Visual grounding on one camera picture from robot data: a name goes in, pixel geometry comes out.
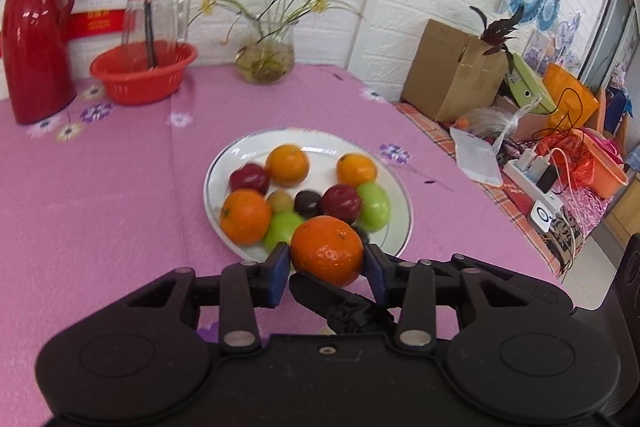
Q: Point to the red plum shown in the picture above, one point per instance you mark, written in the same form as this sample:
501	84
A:
342	202
251	176

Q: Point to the white plastic bag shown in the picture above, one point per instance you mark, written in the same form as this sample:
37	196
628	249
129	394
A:
497	123

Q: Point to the dark plum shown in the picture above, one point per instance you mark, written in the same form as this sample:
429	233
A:
308	204

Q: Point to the green apple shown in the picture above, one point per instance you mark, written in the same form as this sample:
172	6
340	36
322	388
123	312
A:
281	229
375	207

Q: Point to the red plastic basket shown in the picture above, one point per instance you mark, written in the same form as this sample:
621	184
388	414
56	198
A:
127	79

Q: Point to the cardboard box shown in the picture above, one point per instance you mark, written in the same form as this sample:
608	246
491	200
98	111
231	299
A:
452	74

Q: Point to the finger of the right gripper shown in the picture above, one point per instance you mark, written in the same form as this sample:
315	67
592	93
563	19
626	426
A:
457	262
344	311

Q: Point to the brown kiwi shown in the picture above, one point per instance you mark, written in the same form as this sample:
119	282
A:
280	201

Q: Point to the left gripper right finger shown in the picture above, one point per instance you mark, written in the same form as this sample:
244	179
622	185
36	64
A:
409	286

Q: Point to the red thermos jug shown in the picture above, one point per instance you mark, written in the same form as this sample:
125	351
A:
35	58

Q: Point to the pink floral tablecloth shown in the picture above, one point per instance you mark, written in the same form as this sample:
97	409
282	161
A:
107	198

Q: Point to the green apple front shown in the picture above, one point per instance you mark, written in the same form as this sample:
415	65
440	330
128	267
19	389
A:
281	229

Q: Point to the glass pitcher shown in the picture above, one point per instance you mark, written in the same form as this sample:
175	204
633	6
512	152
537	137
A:
153	30

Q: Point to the white power strip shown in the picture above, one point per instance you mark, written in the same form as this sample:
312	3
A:
535	176

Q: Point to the green box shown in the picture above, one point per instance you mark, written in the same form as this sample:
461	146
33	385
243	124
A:
525	85

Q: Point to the orange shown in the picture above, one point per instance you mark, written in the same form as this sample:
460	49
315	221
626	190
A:
354	169
329	249
287	165
245	217

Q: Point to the plaid cloth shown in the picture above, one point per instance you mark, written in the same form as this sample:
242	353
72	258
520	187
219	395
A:
480	165

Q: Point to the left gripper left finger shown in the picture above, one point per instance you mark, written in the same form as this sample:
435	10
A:
244	287

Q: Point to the dark purple plant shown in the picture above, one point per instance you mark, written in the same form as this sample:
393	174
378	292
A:
497	33

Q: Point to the orange plastic bin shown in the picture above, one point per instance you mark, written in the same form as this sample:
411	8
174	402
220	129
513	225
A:
608	177

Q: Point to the glass vase with plant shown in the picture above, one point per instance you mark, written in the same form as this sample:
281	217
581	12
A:
266	53

